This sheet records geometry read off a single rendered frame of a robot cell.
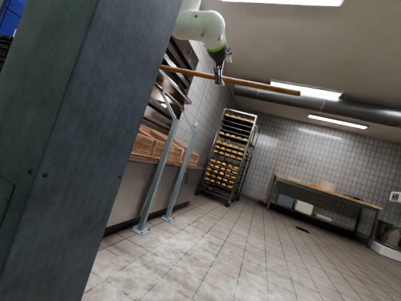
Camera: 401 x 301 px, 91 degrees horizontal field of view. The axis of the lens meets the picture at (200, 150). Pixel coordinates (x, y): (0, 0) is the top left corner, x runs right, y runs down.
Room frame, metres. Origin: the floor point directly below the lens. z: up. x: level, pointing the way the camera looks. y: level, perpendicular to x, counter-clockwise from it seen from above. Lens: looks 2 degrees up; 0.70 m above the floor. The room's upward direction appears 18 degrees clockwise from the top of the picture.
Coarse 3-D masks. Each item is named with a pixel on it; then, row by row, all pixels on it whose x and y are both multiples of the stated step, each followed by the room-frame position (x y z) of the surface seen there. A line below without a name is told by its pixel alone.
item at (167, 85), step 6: (162, 72) 1.96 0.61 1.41; (156, 78) 2.09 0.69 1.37; (162, 78) 2.06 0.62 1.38; (168, 78) 2.09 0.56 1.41; (162, 84) 2.23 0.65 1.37; (168, 84) 2.20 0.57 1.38; (168, 90) 2.38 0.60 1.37; (174, 90) 2.35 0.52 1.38; (174, 96) 2.56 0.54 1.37; (180, 96) 2.52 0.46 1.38; (180, 102) 2.77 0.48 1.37; (186, 102) 2.72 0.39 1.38
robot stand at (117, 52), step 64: (64, 0) 0.34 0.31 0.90; (128, 0) 0.36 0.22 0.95; (64, 64) 0.32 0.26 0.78; (128, 64) 0.41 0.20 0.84; (0, 128) 0.36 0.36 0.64; (64, 128) 0.33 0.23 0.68; (128, 128) 0.47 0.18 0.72; (0, 192) 0.34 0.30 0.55; (64, 192) 0.37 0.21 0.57; (0, 256) 0.32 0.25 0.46; (64, 256) 0.41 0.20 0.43
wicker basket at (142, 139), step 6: (138, 132) 1.59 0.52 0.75; (138, 138) 1.37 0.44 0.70; (144, 138) 1.44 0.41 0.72; (150, 138) 1.50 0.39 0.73; (138, 144) 1.40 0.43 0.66; (144, 144) 1.46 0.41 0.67; (150, 144) 1.53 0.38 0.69; (132, 150) 1.36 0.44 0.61; (138, 150) 1.42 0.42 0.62; (144, 150) 1.49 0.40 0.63; (144, 156) 1.51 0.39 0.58
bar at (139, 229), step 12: (156, 84) 1.56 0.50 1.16; (168, 96) 1.78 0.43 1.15; (168, 108) 1.64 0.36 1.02; (192, 132) 2.08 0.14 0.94; (168, 144) 1.60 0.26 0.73; (192, 144) 2.05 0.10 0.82; (156, 180) 1.60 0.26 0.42; (180, 180) 2.05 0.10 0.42; (144, 216) 1.60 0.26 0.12; (168, 216) 2.05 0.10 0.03; (132, 228) 1.59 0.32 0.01; (144, 228) 1.66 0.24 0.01
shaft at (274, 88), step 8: (176, 72) 1.24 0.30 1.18; (184, 72) 1.21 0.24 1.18; (192, 72) 1.19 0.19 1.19; (200, 72) 1.17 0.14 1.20; (224, 80) 1.12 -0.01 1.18; (232, 80) 1.11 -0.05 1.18; (240, 80) 1.09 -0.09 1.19; (264, 88) 1.06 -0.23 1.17; (272, 88) 1.04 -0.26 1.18; (280, 88) 1.02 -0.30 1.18; (288, 88) 1.01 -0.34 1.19
